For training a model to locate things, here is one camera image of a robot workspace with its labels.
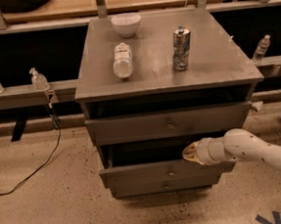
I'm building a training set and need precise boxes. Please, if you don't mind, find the grey top drawer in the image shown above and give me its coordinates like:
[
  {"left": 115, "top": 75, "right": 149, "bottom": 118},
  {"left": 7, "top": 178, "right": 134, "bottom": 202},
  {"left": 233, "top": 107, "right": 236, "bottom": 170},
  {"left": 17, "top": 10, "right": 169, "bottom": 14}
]
[{"left": 85, "top": 101, "right": 251, "bottom": 147}]

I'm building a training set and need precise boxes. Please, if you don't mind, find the grey drawer cabinet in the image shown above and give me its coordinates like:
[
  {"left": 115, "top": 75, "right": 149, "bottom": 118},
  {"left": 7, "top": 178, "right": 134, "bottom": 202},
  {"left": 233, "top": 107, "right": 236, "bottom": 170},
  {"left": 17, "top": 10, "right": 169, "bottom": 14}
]
[{"left": 68, "top": 3, "right": 274, "bottom": 202}]

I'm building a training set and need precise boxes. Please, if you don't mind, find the white bowl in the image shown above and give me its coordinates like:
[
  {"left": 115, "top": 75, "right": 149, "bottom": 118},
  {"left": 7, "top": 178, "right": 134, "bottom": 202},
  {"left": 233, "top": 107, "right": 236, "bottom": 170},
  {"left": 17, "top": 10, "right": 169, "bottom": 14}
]
[{"left": 111, "top": 13, "right": 141, "bottom": 38}]

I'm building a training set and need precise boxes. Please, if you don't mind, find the grey metal rail shelf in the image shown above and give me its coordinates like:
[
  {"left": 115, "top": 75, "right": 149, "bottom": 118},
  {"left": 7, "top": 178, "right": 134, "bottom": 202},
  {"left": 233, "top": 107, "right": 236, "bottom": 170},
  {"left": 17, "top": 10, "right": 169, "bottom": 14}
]
[{"left": 0, "top": 79, "right": 77, "bottom": 110}]

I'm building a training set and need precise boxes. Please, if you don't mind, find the silver energy drink can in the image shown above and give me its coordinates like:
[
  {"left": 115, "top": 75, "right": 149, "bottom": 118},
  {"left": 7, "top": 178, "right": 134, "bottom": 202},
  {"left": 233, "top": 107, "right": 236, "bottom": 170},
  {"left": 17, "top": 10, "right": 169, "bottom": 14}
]
[{"left": 172, "top": 25, "right": 191, "bottom": 71}]

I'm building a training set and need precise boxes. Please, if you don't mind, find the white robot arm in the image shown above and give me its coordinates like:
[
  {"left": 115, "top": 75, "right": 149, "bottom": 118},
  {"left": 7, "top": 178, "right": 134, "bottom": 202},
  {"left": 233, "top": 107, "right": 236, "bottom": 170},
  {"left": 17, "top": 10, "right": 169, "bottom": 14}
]
[{"left": 182, "top": 128, "right": 281, "bottom": 171}]

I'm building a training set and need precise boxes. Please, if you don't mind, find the clear plastic water bottle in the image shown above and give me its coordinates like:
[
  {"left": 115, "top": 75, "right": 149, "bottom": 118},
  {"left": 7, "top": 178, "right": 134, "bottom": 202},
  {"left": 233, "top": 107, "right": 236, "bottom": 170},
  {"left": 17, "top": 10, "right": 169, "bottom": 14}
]
[{"left": 113, "top": 43, "right": 133, "bottom": 79}]

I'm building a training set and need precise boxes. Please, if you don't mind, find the small upright water bottle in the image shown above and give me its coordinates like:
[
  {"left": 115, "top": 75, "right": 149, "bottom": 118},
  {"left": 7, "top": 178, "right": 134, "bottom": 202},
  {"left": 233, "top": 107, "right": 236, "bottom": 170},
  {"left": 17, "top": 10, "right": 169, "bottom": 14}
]
[{"left": 252, "top": 35, "right": 271, "bottom": 65}]

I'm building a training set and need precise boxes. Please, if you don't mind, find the grey drawer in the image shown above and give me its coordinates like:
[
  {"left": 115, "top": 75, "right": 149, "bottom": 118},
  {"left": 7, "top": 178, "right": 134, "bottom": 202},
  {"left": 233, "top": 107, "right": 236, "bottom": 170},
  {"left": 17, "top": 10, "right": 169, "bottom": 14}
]
[
  {"left": 111, "top": 175, "right": 220, "bottom": 199},
  {"left": 85, "top": 101, "right": 251, "bottom": 147},
  {"left": 100, "top": 136, "right": 235, "bottom": 188}
]

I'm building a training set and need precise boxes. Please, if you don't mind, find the black power cable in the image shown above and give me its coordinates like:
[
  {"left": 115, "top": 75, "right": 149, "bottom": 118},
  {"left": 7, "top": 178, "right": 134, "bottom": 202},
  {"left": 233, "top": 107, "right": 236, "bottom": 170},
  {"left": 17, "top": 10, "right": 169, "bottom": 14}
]
[{"left": 0, "top": 101, "right": 67, "bottom": 198}]

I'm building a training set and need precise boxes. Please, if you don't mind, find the grey bottom drawer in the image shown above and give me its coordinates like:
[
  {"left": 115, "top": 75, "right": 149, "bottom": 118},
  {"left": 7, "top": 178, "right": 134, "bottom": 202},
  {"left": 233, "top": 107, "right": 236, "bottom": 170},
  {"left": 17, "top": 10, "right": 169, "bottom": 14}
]
[{"left": 111, "top": 175, "right": 220, "bottom": 199}]

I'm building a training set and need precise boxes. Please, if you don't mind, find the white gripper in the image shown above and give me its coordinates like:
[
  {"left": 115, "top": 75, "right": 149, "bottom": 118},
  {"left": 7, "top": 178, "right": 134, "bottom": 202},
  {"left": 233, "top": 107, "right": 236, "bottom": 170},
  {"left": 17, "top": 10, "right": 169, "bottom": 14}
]
[{"left": 182, "top": 137, "right": 232, "bottom": 165}]

